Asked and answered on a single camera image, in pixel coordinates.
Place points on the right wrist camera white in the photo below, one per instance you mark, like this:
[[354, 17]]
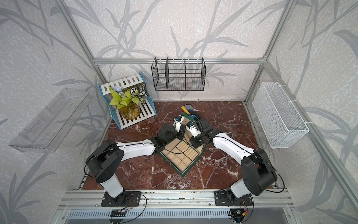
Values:
[[193, 129]]

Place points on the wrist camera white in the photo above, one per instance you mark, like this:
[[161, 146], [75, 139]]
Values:
[[178, 122], [193, 129]]

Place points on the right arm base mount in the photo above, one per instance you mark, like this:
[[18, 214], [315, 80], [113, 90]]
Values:
[[232, 197]]

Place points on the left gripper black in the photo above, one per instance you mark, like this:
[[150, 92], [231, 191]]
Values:
[[181, 132]]

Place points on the white mesh basket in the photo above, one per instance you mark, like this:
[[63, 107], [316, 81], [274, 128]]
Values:
[[280, 120]]

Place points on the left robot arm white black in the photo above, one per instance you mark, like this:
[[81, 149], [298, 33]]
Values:
[[105, 160]]

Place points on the green jewelry box beige lining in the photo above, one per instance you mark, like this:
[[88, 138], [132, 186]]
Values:
[[180, 154]]

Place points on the potted plant glass vase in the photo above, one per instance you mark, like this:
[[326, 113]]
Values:
[[127, 100]]

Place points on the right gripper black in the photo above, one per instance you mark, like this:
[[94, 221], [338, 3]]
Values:
[[195, 144]]

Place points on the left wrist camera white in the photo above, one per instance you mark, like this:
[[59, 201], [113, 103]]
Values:
[[178, 122]]

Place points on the white blue slatted crate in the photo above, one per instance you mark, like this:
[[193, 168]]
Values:
[[147, 107]]

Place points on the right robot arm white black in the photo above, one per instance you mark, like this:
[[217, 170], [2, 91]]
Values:
[[257, 171]]

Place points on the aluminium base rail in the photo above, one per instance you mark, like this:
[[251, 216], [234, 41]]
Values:
[[173, 206]]

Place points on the black wire basket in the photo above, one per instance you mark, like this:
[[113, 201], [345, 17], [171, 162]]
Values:
[[179, 75]]

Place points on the yellow handled brush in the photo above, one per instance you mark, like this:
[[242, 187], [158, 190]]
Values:
[[189, 110]]

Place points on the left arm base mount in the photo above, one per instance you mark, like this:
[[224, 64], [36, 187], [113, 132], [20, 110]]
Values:
[[121, 198]]

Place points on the clear acrylic shelf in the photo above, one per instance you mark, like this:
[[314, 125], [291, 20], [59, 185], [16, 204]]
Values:
[[45, 133]]

